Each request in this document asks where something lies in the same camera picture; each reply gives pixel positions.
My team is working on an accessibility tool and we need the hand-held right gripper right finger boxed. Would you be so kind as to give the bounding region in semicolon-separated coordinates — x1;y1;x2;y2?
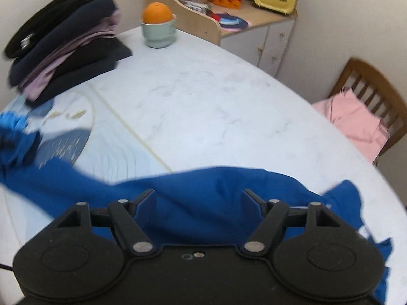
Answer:
240;188;343;258

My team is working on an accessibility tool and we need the small printed box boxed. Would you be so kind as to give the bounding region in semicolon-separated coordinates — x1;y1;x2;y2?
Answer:
184;0;211;12

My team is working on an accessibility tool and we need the blue shirt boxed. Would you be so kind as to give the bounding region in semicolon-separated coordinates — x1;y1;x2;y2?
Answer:
0;111;393;305

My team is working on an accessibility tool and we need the white side cabinet wooden top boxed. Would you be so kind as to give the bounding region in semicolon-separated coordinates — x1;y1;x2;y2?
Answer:
178;0;298;78

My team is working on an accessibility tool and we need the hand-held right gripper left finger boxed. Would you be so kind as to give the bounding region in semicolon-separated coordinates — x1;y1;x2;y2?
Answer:
55;188;158;258

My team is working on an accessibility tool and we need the light wooden chair back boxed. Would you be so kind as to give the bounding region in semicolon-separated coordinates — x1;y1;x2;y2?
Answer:
144;0;223;47

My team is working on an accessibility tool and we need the pink garment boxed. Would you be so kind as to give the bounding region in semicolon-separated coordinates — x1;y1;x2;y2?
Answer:
312;89;391;165

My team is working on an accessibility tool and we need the pale green cup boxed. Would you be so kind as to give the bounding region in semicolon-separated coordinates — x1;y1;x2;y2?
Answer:
140;14;177;49

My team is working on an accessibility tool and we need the stack of folded clothes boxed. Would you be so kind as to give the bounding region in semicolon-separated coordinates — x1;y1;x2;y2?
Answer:
3;0;133;107

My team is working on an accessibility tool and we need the orange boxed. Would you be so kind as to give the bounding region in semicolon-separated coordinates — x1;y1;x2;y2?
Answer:
142;2;174;25

